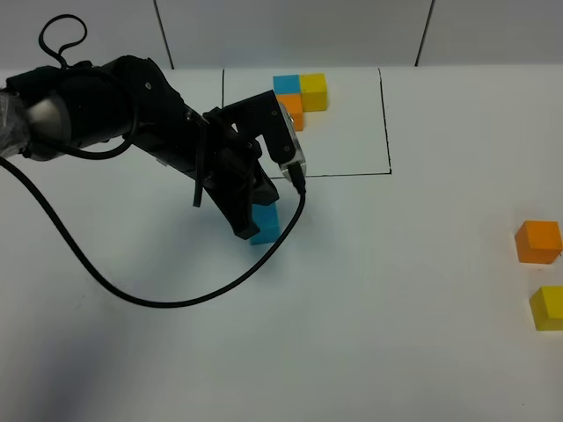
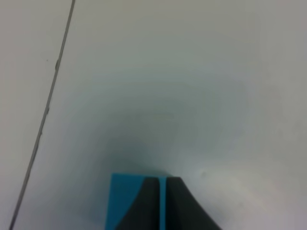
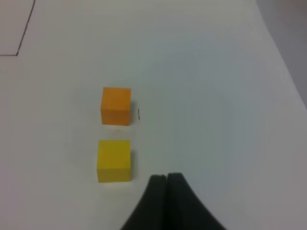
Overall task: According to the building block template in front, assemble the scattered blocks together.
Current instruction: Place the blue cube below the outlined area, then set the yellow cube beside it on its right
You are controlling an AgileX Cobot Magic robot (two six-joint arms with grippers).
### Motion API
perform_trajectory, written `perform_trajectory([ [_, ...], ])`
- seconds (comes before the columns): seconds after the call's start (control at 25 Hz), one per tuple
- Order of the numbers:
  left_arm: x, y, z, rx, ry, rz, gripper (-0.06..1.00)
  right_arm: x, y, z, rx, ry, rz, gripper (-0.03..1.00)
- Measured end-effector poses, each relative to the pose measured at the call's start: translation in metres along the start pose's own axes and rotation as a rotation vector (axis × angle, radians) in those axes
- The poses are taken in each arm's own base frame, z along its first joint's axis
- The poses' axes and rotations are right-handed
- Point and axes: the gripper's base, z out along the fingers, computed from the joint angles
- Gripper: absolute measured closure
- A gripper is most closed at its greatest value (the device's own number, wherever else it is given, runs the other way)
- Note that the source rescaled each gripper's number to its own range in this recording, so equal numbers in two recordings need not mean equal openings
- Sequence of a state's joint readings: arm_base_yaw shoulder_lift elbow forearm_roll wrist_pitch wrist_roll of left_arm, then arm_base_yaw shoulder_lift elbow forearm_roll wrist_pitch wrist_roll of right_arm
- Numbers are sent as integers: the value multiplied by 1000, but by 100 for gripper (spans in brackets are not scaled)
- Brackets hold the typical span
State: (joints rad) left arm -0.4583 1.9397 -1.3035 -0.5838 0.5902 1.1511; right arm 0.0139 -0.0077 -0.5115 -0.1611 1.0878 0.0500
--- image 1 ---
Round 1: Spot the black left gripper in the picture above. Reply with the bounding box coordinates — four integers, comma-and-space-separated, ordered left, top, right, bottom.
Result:
144, 91, 296, 240

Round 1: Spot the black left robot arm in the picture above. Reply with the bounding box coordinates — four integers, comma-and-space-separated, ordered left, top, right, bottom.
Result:
7, 55, 305, 239

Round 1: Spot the template orange cube block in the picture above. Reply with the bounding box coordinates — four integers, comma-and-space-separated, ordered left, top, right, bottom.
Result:
276, 93, 304, 132

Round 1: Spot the template blue cube block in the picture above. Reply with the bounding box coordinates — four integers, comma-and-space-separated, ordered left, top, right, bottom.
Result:
273, 75, 301, 95

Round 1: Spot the template yellow cube block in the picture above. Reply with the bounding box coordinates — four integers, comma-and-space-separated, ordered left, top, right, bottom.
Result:
299, 73, 328, 113

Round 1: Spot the black left camera cable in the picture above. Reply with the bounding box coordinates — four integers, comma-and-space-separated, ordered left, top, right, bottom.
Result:
0, 13, 307, 309

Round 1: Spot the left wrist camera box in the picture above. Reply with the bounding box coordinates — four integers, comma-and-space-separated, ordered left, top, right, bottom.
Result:
278, 101, 307, 181

